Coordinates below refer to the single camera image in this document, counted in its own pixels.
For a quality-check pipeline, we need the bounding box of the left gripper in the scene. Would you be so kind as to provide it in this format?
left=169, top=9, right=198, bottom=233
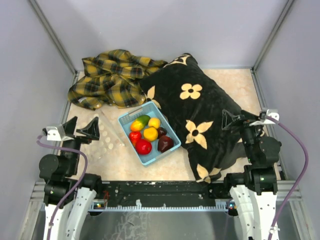
left=60, top=116, right=100, bottom=175

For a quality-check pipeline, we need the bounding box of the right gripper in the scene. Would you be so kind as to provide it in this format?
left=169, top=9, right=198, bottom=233
left=222, top=108, right=266, bottom=163

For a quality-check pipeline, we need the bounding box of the black floral pillow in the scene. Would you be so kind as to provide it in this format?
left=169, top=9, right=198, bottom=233
left=139, top=53, right=246, bottom=183

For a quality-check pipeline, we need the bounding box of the clear zip top bag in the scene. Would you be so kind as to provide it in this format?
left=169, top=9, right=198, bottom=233
left=77, top=109, right=126, bottom=160

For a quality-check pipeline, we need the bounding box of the red wax apple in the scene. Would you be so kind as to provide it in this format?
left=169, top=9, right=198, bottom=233
left=128, top=131, right=142, bottom=147

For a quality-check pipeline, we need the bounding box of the light blue plastic basket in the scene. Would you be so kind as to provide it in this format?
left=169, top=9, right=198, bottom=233
left=118, top=101, right=181, bottom=166

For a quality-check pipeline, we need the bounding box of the small yellow fruit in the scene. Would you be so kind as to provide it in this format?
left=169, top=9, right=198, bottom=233
left=148, top=117, right=161, bottom=129

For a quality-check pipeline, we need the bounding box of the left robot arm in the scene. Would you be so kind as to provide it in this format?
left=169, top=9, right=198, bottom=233
left=36, top=116, right=104, bottom=240

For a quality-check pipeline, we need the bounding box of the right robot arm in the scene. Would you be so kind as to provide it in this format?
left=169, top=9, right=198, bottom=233
left=221, top=109, right=282, bottom=240

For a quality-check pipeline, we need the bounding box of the yellow plaid shirt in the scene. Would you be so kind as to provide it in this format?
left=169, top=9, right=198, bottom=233
left=67, top=49, right=167, bottom=111

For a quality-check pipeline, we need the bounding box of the green orange mango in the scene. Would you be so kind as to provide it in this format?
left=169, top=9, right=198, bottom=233
left=130, top=114, right=151, bottom=132

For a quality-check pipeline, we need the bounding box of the orange yellow fruit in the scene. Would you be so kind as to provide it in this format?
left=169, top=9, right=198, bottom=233
left=143, top=126, right=158, bottom=142

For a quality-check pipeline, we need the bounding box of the large dark red fruit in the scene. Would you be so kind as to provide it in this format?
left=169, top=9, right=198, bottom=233
left=157, top=135, right=174, bottom=153

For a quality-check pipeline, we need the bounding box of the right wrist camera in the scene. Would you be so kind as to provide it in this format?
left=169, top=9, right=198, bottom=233
left=249, top=109, right=280, bottom=126

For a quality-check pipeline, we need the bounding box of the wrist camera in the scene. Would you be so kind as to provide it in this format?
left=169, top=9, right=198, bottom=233
left=43, top=124, right=68, bottom=142
left=249, top=109, right=280, bottom=126

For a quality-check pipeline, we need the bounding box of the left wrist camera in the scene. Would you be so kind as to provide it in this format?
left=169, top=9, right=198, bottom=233
left=43, top=124, right=68, bottom=142

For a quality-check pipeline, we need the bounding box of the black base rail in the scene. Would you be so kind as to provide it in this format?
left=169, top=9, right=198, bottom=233
left=95, top=181, right=231, bottom=208

